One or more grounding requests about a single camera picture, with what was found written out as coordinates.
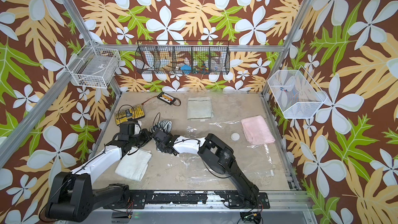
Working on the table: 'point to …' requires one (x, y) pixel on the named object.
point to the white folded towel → (133, 165)
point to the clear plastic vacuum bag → (253, 160)
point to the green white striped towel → (165, 125)
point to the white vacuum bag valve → (235, 136)
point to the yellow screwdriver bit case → (133, 113)
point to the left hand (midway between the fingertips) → (156, 132)
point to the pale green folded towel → (199, 108)
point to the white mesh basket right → (295, 94)
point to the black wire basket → (183, 57)
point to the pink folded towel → (256, 130)
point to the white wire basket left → (94, 66)
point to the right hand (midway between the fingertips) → (164, 142)
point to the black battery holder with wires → (167, 98)
